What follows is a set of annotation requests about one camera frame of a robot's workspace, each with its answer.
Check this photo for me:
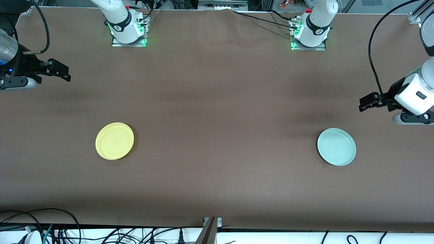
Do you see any pale green plate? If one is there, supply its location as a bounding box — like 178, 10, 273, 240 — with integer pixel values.
317, 128, 357, 166

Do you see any yellow plate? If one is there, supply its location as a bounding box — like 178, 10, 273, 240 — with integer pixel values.
95, 122, 135, 160

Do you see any brown table cover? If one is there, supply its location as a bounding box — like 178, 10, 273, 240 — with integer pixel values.
0, 7, 434, 233

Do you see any white board under table edge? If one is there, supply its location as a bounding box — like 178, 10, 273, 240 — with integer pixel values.
0, 226, 434, 244

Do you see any grey metal box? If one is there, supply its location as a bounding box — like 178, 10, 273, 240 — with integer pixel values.
198, 0, 248, 11

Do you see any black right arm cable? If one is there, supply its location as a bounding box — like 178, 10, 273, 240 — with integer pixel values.
22, 0, 51, 55

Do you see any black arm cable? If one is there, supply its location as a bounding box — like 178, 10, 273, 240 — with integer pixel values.
22, 0, 51, 55
369, 0, 422, 99

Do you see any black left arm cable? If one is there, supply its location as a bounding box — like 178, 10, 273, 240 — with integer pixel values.
369, 0, 422, 99

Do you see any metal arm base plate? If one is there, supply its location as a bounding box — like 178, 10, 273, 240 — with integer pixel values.
291, 17, 327, 51
111, 15, 147, 47

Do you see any black looped floor cable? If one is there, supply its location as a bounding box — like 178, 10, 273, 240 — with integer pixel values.
0, 207, 81, 244

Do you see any black cable on table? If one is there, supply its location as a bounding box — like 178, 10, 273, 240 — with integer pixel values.
232, 10, 297, 29

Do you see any green cable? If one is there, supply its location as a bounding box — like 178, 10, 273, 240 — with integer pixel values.
42, 224, 55, 244

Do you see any aluminium frame profile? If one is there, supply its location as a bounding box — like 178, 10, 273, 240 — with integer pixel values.
195, 217, 223, 244

